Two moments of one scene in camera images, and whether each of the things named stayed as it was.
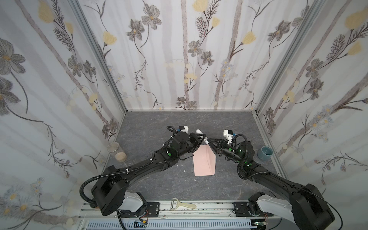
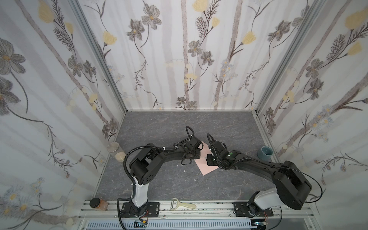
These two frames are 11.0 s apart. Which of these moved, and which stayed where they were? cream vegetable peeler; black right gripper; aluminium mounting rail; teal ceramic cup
Moved: black right gripper
Stayed: cream vegetable peeler; aluminium mounting rail; teal ceramic cup
